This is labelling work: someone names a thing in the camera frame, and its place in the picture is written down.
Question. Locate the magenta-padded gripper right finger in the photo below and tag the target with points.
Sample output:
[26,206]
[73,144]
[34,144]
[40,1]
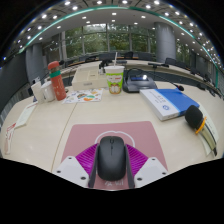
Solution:
[136,160]

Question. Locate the black desk conference unit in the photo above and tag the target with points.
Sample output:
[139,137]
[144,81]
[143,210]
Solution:
[138,85]

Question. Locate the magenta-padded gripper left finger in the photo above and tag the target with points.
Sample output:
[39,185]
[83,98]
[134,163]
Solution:
[86,160]

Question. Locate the white and green leaflet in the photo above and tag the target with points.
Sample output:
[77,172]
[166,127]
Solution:
[210,123]

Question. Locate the white lidded mug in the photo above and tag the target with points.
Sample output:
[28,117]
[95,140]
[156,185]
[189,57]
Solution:
[48,91]

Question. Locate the ceiling lights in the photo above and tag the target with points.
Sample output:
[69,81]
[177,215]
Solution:
[148,6]

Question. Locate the cream paper booklet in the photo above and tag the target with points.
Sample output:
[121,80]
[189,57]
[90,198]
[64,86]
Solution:
[26,115]

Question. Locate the red and white magazine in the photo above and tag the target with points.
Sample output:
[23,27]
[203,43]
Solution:
[9,138]

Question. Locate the red bottle with green band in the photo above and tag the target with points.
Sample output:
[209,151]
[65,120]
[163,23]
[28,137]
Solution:
[58,85]

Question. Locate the pink mouse pad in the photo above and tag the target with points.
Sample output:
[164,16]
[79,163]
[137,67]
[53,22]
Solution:
[136,133]

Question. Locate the beige cardboard box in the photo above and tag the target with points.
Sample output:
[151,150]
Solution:
[88,80]

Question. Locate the long curved conference desk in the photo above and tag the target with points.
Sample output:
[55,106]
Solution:
[140,64]

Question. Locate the black computer mouse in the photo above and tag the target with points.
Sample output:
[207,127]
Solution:
[111,158]

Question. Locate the green printed paper cup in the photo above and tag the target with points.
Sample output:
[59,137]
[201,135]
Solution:
[114,81]

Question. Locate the dark office chairs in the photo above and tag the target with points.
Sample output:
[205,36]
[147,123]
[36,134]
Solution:
[170,61]

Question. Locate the white paper cup stack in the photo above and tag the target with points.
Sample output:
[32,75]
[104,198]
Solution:
[36,93]

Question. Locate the blue and white book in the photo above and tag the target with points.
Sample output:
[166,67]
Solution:
[170,101]

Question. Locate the colourful sticker sheet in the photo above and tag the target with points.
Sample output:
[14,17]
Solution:
[83,96]

